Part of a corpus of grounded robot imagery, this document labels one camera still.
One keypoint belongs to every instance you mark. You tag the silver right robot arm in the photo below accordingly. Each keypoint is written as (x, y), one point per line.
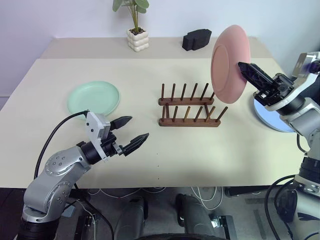
(303, 120)

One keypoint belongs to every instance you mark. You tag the wooden dish rack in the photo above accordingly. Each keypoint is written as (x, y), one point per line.
(190, 123)

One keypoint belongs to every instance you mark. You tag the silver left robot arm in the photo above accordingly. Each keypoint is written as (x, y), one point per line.
(57, 166)

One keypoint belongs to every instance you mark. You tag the dark rounded shape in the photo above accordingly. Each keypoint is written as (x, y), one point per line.
(193, 215)
(131, 217)

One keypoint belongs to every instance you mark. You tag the black metal floor bracket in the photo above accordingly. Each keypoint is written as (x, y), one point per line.
(225, 226)

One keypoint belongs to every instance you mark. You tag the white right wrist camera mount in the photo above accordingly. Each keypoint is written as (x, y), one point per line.
(303, 65)

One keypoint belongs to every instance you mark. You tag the pink plate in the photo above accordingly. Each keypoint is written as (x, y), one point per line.
(225, 65)

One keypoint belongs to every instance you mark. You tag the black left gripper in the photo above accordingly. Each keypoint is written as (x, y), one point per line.
(111, 147)

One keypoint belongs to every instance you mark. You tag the white bubble plant pot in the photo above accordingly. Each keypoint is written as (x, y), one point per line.
(137, 41)

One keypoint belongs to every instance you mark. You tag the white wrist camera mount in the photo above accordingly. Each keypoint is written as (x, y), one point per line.
(303, 65)
(95, 125)

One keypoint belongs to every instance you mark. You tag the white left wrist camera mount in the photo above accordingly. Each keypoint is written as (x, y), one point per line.
(95, 125)

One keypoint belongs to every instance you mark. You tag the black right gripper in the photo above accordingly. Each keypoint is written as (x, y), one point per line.
(273, 91)

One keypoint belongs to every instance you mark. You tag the black foam block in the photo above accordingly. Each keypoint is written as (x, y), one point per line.
(195, 40)

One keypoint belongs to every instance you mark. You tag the green leafy plant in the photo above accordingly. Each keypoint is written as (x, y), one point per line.
(136, 17)

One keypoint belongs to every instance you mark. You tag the blue plate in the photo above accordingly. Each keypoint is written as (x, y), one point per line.
(271, 120)

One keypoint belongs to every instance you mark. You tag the green plate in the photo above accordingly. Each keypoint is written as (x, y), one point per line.
(92, 97)

